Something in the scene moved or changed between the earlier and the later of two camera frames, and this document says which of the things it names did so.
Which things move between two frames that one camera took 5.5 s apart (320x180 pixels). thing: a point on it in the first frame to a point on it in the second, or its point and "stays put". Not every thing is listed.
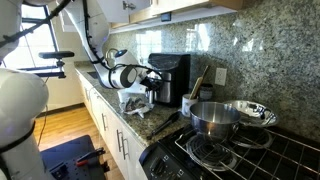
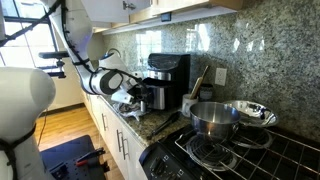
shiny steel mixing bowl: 254,114 stays put
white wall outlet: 220,77 stays put
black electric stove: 251,152 stays put
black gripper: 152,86 to 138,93
